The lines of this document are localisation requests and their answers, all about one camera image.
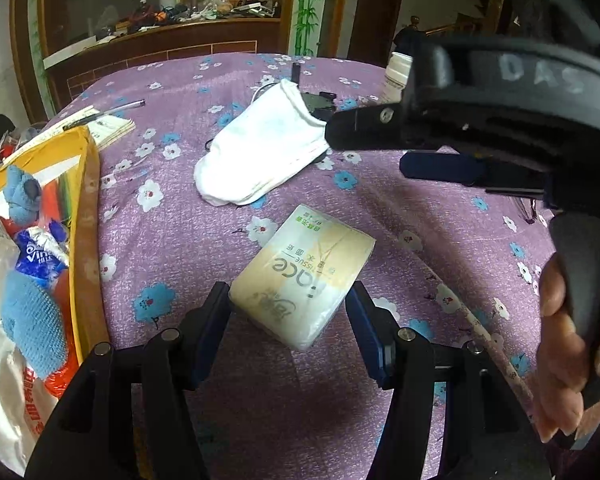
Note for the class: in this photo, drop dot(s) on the dark grey device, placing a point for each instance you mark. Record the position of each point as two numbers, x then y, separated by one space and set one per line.
317 105

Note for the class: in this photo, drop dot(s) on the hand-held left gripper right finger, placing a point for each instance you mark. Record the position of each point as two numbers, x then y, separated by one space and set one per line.
367 332

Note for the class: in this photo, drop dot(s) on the purple floral tablecloth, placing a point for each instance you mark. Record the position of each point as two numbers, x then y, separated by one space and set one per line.
180 235

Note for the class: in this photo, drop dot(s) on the bamboo painted pillar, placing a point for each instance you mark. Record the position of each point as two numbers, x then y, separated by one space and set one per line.
307 10

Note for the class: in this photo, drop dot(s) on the brown door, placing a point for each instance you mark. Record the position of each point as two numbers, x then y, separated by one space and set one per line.
377 15

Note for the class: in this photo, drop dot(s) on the colourful strips in clear bag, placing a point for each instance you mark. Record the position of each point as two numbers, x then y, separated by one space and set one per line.
60 195

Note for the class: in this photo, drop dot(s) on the wooden tiled counter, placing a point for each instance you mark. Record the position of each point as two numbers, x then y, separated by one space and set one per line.
155 45

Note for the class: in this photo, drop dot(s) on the yellow tray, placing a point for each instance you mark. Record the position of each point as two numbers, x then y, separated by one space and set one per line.
75 150

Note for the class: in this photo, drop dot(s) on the white plastic jar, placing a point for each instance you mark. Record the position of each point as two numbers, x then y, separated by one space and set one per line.
396 80

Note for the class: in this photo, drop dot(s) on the white paper booklet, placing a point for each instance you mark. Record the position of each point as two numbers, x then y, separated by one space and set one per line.
110 127

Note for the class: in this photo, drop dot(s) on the red plastic bag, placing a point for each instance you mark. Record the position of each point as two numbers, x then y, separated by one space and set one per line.
62 382

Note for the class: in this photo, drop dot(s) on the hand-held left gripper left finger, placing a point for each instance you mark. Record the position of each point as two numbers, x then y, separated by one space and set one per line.
210 330

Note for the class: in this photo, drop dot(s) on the blue knitted cloth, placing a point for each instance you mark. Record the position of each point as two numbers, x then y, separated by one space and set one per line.
32 320
22 195

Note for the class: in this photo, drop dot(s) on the blue white tissue pack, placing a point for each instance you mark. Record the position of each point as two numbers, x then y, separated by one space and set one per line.
37 257

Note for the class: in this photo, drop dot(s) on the white packet with red print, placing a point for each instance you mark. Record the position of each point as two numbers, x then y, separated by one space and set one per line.
5 400

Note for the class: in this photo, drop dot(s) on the person's right hand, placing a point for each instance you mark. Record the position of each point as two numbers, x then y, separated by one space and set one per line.
555 360

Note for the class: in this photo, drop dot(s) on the yellow tissue pack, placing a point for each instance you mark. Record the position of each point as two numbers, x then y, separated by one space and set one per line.
300 275

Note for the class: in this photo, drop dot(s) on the clear pen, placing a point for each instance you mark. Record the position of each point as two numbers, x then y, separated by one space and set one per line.
130 105

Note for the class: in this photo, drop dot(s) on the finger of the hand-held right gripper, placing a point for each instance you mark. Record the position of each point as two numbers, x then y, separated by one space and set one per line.
360 127
440 167

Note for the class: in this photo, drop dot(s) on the white sock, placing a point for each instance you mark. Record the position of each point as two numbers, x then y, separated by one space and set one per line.
260 155

